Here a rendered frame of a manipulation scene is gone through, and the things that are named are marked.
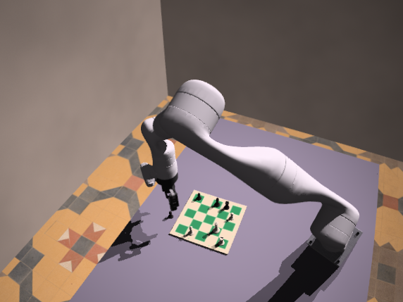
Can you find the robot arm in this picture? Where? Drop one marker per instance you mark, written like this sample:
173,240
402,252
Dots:
191,116

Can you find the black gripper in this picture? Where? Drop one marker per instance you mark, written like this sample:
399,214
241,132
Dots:
168,186

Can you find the green and cream chessboard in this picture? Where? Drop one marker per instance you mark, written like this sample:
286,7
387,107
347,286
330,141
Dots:
201,215

